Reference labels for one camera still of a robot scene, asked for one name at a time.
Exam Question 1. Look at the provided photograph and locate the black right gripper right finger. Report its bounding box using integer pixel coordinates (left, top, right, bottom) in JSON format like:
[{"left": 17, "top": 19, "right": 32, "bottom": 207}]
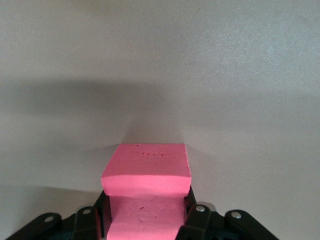
[{"left": 176, "top": 187, "right": 278, "bottom": 240}]

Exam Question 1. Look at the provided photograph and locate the red foam cube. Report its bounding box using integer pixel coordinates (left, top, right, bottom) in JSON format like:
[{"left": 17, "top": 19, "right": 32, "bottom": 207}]
[{"left": 100, "top": 143, "right": 192, "bottom": 240}]

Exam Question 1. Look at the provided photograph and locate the large table cover mat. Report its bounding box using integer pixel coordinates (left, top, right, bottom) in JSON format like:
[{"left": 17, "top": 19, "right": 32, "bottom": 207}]
[{"left": 0, "top": 0, "right": 320, "bottom": 240}]

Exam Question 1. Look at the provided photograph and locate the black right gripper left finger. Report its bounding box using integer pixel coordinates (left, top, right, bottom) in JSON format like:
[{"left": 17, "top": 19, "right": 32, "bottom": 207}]
[{"left": 7, "top": 191, "right": 112, "bottom": 240}]

